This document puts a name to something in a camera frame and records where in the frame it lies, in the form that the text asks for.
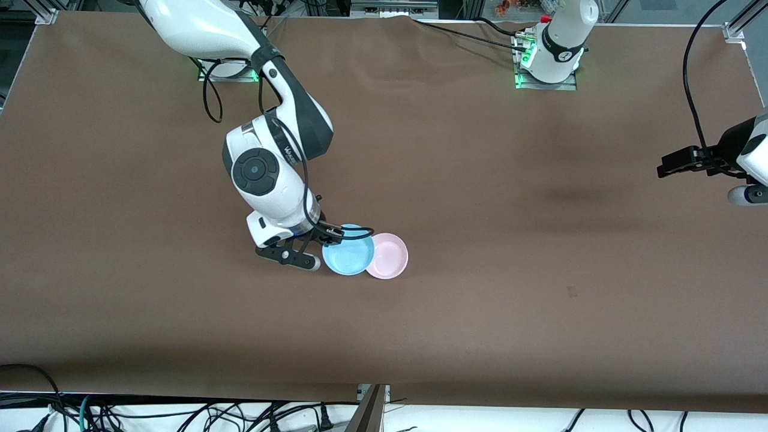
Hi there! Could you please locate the long black base cable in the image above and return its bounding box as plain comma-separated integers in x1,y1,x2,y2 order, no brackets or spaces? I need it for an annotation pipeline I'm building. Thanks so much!
413,20,529,52

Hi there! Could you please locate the short black base cable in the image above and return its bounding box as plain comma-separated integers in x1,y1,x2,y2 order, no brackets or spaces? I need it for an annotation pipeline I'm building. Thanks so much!
474,17,526,38

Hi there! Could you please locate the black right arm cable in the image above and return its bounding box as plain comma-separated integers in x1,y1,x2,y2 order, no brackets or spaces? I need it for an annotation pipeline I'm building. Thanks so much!
202,57,376,247

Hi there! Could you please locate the aluminium profile beam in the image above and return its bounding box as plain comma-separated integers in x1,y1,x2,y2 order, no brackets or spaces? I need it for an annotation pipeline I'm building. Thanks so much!
346,384,386,432

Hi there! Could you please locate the orange object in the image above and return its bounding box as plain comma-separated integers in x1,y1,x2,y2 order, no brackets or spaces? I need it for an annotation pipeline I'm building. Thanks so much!
495,0,541,16

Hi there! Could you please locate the brown table cover sheet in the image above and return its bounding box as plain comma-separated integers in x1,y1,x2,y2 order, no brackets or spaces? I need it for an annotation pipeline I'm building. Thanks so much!
0,11,768,415

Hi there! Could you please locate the pink bowl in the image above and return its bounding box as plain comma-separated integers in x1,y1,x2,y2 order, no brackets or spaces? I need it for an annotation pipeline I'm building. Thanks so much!
364,232,409,280

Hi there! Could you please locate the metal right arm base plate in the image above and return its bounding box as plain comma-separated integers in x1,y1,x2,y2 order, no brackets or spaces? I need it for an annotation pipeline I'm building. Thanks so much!
198,59,260,83

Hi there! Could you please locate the grey power strip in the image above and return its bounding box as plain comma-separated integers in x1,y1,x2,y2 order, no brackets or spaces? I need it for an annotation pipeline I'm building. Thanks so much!
350,0,439,19

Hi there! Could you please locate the light blue bowl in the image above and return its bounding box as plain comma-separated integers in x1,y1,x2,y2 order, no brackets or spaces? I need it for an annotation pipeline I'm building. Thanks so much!
322,223,376,277

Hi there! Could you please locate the black looped floor cable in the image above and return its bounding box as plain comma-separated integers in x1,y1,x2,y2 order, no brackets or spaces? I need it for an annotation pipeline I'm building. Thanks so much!
0,364,64,432

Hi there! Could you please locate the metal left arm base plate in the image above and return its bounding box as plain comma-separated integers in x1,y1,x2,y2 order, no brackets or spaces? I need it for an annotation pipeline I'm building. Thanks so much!
514,33,578,91

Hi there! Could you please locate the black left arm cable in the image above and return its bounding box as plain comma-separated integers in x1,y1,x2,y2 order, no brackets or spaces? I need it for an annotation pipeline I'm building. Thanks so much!
682,0,768,181

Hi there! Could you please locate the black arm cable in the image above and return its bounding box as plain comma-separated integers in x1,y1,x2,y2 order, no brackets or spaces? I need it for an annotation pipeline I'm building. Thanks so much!
202,57,376,247
682,0,768,181

